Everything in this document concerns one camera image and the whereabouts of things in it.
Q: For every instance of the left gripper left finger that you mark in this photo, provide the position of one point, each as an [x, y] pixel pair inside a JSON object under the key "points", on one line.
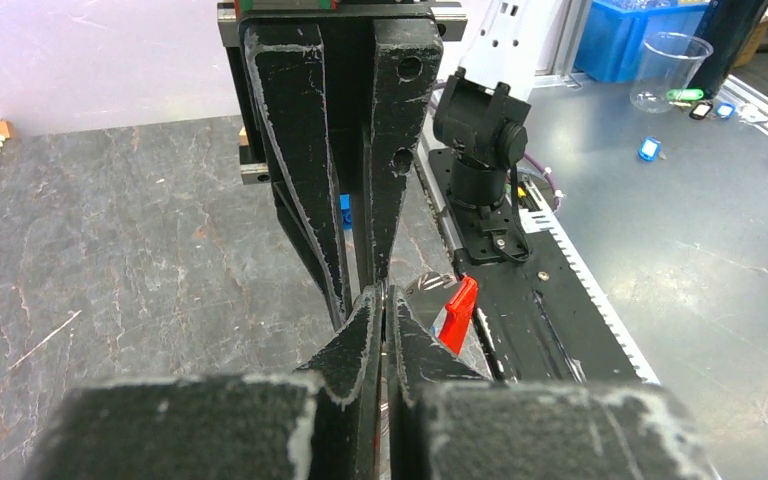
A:
{"points": [[319, 421]]}

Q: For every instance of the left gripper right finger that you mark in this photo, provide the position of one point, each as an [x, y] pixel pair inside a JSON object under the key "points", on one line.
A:
{"points": [[447, 421]]}

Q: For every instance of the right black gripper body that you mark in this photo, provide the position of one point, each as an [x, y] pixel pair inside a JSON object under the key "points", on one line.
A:
{"points": [[347, 31]]}

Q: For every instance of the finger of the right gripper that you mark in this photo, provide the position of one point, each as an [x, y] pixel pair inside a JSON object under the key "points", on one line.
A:
{"points": [[286, 66], [407, 55]]}

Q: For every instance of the keyring with blue red tags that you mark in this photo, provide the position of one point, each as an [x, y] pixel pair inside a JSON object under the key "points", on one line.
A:
{"points": [[444, 305]]}

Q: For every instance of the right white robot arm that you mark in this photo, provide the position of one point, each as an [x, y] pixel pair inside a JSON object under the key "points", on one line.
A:
{"points": [[479, 111]]}

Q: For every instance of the wooden letter H cube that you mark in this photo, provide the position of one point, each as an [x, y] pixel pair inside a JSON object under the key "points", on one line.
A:
{"points": [[243, 137]]}

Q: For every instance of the blue green white brick stack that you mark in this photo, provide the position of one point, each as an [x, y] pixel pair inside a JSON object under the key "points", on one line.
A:
{"points": [[345, 208]]}

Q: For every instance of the blue plastic bin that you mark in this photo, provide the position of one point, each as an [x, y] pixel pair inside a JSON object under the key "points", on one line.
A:
{"points": [[610, 47]]}

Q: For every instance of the clear plastic beaker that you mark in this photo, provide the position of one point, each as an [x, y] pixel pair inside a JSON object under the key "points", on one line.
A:
{"points": [[668, 61]]}

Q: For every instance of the green key tag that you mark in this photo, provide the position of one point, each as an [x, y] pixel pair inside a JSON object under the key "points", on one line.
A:
{"points": [[686, 95]]}

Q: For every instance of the black key tag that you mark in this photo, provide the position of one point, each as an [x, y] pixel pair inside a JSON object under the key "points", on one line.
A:
{"points": [[701, 110]]}

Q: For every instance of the dark cylinder bottle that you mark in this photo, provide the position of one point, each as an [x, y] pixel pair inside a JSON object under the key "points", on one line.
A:
{"points": [[726, 26]]}

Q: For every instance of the small blue key tag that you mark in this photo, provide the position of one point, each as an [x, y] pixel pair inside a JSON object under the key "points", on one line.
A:
{"points": [[725, 110]]}

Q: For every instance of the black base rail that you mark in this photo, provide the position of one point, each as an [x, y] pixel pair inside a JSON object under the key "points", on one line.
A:
{"points": [[515, 340]]}

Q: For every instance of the white slotted cable duct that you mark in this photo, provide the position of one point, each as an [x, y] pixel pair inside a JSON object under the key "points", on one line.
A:
{"points": [[591, 337]]}

